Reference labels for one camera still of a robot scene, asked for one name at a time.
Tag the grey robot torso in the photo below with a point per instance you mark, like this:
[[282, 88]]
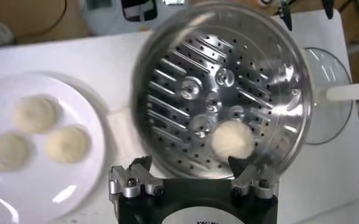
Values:
[[106, 18]]

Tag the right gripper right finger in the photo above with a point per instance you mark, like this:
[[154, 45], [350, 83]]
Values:
[[246, 179]]

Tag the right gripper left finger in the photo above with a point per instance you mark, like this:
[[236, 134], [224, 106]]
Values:
[[142, 175]]

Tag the white steamed baozi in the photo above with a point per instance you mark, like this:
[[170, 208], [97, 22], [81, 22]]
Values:
[[7, 152], [68, 144], [36, 114], [232, 140]]

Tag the glass pot lid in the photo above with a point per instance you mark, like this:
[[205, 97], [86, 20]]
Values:
[[331, 121]]

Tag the white round plate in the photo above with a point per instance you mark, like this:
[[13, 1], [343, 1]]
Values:
[[45, 188]]

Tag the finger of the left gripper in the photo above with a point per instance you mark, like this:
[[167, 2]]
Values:
[[328, 7], [286, 13]]

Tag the stainless steel steamer basket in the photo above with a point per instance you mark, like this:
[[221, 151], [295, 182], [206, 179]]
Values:
[[258, 45]]

